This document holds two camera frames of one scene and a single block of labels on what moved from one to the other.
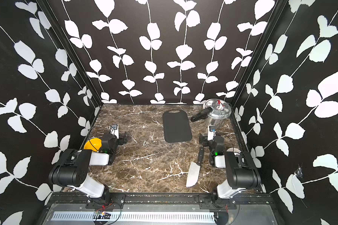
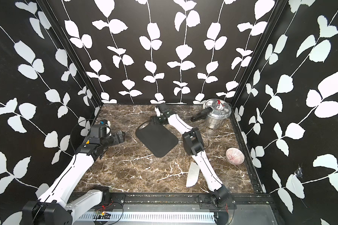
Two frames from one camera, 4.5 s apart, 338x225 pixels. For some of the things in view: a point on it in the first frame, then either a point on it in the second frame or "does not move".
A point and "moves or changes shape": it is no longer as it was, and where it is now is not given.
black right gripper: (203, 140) -> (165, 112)
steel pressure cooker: (215, 110) does not move
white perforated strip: (90, 216) does not move
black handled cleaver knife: (194, 169) does not move
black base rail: (159, 198) does not move
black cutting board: (176, 127) moves or changes shape
